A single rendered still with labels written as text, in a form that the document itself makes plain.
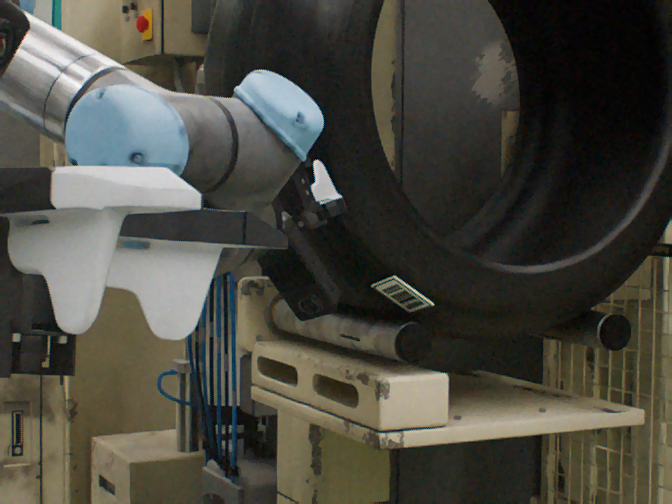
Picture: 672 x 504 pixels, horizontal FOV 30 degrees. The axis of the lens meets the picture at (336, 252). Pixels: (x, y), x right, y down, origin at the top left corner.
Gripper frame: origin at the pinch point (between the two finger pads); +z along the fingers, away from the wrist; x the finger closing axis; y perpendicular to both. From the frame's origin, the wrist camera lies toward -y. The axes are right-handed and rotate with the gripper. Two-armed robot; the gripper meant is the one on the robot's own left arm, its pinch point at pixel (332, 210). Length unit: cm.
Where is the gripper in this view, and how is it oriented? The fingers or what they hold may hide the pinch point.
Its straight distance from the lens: 132.3
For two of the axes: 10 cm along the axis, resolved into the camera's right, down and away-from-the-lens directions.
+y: -3.5, -9.4, -0.4
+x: -8.6, 3.1, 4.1
